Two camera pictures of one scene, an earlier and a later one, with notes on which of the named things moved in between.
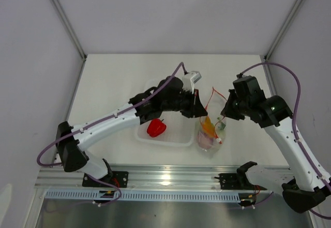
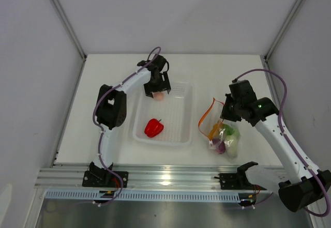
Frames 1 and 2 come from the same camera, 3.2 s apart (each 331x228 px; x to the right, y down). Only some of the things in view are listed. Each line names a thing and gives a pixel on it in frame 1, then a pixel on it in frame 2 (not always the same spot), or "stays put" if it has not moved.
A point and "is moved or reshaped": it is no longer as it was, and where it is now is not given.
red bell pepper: [156, 127] stays put
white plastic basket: [180, 130] stays put
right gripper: [227, 111] stays put
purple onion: [205, 143] -> [220, 145]
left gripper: [198, 109] -> [164, 85]
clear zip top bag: [212, 128] is moved or reshaped
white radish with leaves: [221, 126] -> [231, 140]
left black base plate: [119, 178] stays put
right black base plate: [231, 181] stays put
